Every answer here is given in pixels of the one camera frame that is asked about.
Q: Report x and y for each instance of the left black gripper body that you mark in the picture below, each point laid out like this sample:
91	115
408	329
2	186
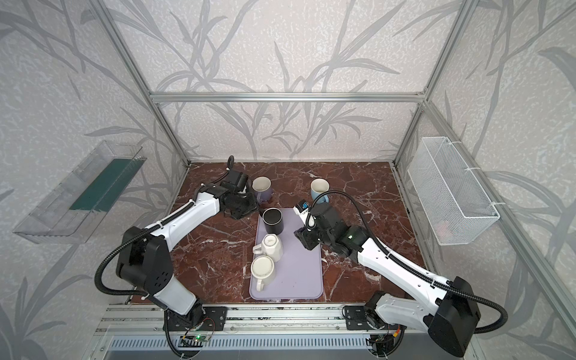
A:
244	205

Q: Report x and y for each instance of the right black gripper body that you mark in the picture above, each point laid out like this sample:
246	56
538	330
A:
309	239

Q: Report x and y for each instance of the lavender mug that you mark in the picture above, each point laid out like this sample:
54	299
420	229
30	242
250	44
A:
262	187

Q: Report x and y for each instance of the black enamel mug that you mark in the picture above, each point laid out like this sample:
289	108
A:
273	221

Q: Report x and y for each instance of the light blue mug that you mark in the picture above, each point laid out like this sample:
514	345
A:
318	187

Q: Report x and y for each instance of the white faceted mug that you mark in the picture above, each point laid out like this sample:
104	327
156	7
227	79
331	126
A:
270	246

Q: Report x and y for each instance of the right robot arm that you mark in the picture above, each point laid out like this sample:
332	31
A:
448	310

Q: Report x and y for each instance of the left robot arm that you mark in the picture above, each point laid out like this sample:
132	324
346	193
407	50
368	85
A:
144	258

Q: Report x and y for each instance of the cream round mug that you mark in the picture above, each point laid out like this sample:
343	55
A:
264	271

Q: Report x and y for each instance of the lavender plastic tray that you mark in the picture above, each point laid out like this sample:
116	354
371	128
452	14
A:
299	273

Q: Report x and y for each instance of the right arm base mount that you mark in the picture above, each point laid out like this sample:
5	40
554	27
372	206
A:
362	318

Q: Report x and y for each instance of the aluminium cage frame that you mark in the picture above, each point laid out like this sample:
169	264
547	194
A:
552	288

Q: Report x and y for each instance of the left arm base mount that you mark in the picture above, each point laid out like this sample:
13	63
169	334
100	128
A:
210	319

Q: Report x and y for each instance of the white wire mesh basket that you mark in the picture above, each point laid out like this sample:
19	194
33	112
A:
457	207

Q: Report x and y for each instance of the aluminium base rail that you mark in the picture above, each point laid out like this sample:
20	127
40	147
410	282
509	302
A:
240	319

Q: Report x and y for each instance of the clear acrylic wall shelf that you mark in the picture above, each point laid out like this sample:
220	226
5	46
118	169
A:
76	207

